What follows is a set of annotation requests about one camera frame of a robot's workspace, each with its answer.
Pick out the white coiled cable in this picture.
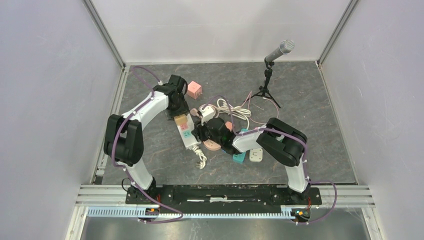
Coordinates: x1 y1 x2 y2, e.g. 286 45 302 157
216 97 253 130

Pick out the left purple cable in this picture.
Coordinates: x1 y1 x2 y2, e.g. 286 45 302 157
110 65 184 225

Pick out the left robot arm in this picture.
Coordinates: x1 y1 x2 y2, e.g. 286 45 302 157
103 74 189 204

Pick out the purple cable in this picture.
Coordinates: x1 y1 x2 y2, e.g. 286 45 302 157
110 65 184 225
202 95 338 226

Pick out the pink cube plug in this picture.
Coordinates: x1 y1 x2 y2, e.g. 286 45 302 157
187 81 203 99

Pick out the teal power strip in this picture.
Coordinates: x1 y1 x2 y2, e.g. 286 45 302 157
232 128 250 164

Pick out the pink cable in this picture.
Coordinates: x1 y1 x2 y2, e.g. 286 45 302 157
189 91 280 126

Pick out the small pink plug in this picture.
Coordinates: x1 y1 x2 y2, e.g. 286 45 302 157
225 121 233 131

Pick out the black tripod stand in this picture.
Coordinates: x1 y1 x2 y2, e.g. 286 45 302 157
248 61 281 109

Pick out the grey microphone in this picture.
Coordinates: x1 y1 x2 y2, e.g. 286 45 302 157
264 39 295 63

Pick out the round pink socket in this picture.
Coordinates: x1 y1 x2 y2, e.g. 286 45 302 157
203 139 221 151

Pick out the white power strip cord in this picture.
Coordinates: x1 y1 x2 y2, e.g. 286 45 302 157
192 145 208 170

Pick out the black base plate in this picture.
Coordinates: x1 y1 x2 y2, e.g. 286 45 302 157
125 184 323 215

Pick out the white power strip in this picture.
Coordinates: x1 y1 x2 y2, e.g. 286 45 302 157
175 114 201 149

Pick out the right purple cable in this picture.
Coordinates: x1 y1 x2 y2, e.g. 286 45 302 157
202 95 338 226

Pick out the orange cube plug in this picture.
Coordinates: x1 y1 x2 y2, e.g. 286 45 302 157
173 114 188 126

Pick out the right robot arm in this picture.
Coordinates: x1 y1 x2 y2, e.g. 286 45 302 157
191 117 310 204

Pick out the white plug adapter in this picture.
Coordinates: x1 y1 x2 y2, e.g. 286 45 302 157
249 148 263 163

